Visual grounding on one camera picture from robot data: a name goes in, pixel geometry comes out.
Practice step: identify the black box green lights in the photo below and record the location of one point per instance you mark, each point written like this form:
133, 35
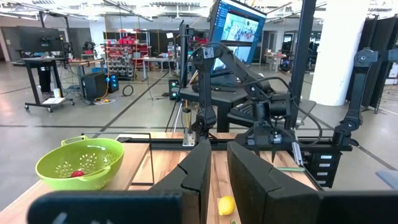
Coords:
173, 88

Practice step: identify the black partition panels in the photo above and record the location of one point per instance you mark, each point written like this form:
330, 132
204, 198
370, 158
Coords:
385, 62

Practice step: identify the green plastic colander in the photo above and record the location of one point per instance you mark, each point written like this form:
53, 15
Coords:
81, 161

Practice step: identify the black computer tower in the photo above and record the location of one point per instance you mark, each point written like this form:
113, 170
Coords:
93, 85

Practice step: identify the black flat screen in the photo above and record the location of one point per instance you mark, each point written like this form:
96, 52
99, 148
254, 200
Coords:
37, 40

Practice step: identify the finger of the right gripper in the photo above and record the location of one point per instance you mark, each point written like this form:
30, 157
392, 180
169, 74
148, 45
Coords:
274, 152
257, 150

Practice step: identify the backlit computer keyboard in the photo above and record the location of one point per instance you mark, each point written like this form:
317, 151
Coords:
244, 112

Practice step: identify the black computer desk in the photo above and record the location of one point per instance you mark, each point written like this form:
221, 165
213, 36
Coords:
224, 96

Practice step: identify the white building column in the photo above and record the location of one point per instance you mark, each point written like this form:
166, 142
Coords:
339, 53

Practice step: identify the shelf with red bins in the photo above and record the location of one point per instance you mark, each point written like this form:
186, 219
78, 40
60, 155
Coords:
124, 56

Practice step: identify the black control box white labels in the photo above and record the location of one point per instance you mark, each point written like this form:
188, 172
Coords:
323, 168

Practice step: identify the black computer blue lights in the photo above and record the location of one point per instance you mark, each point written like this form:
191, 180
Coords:
112, 83

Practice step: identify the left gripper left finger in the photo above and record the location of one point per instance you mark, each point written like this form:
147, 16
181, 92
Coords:
192, 180

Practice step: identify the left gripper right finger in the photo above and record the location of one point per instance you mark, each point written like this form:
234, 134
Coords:
264, 196

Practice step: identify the wooden shelf riser black legs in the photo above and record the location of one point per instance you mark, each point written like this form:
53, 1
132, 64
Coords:
133, 161

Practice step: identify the grey-blue pad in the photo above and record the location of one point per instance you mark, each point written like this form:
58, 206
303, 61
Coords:
388, 179

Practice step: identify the black rolling cart table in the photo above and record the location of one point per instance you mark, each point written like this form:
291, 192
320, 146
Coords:
40, 81

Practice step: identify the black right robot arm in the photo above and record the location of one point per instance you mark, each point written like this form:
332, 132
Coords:
203, 93

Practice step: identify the yellow lemon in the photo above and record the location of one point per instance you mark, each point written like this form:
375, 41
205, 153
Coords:
226, 205

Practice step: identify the large computer monitor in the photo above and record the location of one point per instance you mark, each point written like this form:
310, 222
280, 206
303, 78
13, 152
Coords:
239, 25

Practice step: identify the small red round fruit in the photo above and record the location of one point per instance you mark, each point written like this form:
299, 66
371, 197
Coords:
77, 173

